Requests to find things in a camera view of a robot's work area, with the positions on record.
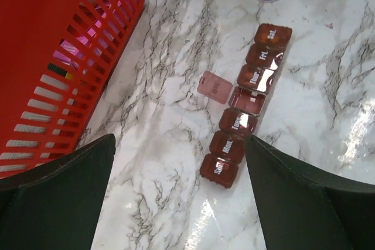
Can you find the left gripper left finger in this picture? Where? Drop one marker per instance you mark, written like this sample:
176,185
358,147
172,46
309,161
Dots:
57,205

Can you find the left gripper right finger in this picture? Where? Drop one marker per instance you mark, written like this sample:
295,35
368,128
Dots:
303,207

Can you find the brown weekly pill organizer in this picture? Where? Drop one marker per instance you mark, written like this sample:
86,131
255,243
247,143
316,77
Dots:
246,102

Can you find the red plastic shopping basket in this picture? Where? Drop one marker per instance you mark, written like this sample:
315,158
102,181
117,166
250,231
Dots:
56,59

